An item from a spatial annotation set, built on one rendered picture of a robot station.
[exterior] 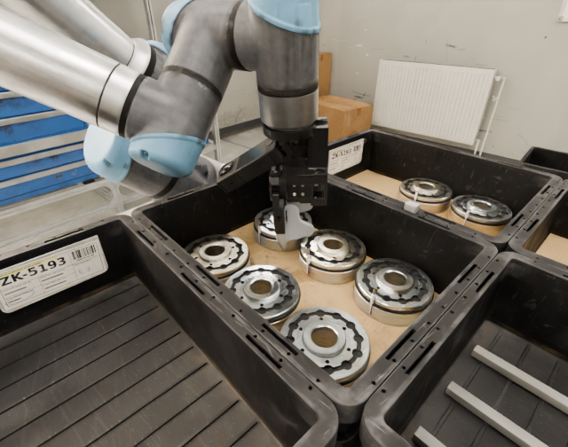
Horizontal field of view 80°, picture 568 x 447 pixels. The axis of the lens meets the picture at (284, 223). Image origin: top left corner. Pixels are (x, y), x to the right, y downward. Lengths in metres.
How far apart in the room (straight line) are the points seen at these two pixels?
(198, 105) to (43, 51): 0.15
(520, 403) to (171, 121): 0.47
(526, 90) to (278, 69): 3.13
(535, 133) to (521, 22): 0.84
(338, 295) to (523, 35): 3.10
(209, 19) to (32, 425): 0.46
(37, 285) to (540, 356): 0.62
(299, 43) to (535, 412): 0.45
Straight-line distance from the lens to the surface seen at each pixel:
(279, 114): 0.43
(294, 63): 0.41
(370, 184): 0.83
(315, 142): 0.46
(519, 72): 3.45
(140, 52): 0.69
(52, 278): 0.53
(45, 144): 2.19
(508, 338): 0.53
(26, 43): 0.44
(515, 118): 3.50
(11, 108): 2.17
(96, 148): 0.69
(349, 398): 0.29
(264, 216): 0.61
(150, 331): 0.48
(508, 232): 0.53
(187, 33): 0.45
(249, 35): 0.42
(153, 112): 0.41
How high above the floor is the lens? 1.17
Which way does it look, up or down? 32 degrees down
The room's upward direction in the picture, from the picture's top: straight up
